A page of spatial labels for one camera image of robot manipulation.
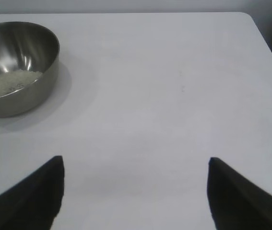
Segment white tablecloth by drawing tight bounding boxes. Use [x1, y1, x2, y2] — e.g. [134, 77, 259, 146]
[0, 11, 272, 230]

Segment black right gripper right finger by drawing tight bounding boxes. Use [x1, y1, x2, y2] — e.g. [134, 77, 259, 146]
[207, 157, 272, 230]

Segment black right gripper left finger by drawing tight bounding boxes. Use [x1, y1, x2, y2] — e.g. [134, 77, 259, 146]
[0, 155, 65, 230]

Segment stainless steel mixing bowl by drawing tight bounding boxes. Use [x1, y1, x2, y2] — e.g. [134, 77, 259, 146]
[0, 21, 61, 118]

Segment white rice grains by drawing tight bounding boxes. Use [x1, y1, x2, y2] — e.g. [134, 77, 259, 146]
[0, 69, 43, 99]

